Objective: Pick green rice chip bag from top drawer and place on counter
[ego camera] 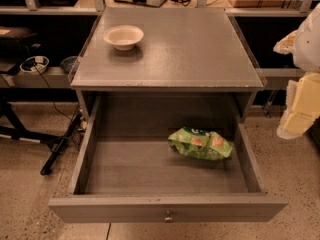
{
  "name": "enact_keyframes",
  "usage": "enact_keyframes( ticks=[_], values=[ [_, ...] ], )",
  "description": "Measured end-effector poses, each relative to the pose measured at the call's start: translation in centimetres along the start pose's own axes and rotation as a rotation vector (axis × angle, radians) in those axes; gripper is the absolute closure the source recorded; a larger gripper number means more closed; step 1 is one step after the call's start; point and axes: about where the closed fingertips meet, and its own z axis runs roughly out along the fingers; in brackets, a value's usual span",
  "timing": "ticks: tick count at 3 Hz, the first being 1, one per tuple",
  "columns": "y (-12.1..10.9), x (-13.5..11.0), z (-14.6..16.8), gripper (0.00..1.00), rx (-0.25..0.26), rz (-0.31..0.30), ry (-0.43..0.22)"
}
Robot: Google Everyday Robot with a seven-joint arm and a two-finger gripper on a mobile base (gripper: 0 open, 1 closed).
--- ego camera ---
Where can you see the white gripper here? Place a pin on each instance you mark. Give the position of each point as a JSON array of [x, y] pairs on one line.
[[309, 47]]

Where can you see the green rice chip bag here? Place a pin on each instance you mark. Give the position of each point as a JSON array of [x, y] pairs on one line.
[[200, 144]]

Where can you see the grey cabinet with counter top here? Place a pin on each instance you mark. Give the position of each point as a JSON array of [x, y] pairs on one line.
[[182, 50]]

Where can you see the metal drawer knob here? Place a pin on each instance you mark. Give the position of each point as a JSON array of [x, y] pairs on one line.
[[168, 218]]

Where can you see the open grey top drawer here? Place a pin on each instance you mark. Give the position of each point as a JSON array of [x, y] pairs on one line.
[[127, 172]]

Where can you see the white paper bowl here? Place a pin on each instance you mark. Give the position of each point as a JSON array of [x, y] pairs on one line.
[[123, 37]]

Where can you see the dark small bowl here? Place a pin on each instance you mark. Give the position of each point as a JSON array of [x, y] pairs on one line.
[[69, 63]]

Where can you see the black stand legs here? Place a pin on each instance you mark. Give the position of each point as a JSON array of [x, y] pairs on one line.
[[20, 132]]

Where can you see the white bowl with items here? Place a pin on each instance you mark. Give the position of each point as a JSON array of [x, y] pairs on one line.
[[35, 65]]

